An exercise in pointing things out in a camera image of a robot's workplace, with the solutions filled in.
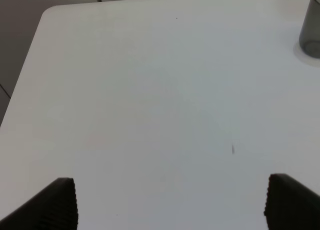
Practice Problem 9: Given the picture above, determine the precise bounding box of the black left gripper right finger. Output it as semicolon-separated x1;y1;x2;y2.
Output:
264;174;320;230

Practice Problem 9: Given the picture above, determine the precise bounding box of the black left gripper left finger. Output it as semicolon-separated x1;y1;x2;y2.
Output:
0;178;79;230

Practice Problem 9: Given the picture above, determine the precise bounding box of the grey translucent plastic cup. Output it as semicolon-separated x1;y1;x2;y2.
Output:
299;0;320;59

